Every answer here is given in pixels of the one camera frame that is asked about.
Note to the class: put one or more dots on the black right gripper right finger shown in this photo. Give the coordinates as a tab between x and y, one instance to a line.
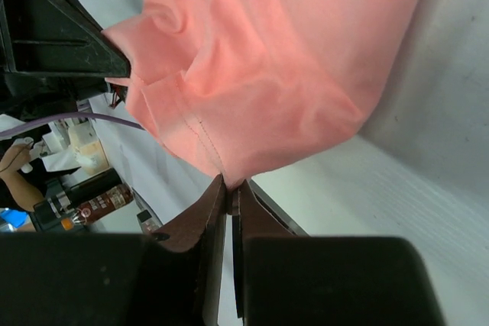
254	213

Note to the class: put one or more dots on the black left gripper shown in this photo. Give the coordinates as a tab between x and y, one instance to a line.
53	55

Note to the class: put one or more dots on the salmon pink t shirt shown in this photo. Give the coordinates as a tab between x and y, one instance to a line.
242	87

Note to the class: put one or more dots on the person forearm in background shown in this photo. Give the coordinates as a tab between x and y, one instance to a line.
16	191

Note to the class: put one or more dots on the dark sauce bottle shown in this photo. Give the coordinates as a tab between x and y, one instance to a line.
76	208

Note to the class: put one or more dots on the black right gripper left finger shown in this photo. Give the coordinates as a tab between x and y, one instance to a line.
193	246

